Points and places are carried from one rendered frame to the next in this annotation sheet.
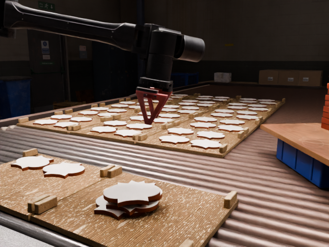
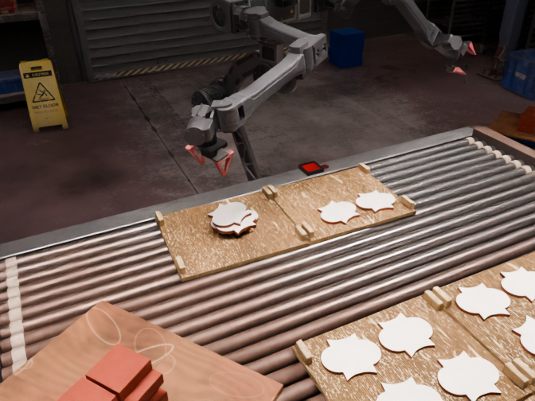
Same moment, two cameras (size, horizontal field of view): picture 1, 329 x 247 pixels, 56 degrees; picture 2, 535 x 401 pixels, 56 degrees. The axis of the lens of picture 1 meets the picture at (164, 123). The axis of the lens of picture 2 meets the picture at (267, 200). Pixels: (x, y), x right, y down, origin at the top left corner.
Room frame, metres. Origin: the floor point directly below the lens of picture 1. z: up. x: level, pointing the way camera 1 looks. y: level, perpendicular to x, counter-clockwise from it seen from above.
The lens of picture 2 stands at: (1.64, -0.94, 1.89)
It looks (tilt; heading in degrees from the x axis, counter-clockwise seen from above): 32 degrees down; 126
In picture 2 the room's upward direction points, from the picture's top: 1 degrees counter-clockwise
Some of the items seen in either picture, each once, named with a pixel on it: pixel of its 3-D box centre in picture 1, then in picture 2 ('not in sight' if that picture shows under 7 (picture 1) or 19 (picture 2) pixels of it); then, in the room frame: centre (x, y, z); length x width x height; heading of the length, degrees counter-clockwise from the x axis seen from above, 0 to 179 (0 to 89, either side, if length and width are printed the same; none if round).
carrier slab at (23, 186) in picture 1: (34, 179); (337, 201); (0.95, 0.42, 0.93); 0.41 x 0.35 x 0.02; 60
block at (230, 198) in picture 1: (230, 199); (181, 265); (0.75, -0.17, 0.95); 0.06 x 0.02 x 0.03; 149
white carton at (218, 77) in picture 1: (223, 77); not in sight; (7.49, -1.40, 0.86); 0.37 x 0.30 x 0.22; 61
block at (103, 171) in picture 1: (107, 170); (307, 230); (0.97, 0.19, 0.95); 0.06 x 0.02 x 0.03; 150
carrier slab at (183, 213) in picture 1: (140, 209); (228, 231); (0.74, 0.06, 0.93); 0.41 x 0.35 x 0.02; 59
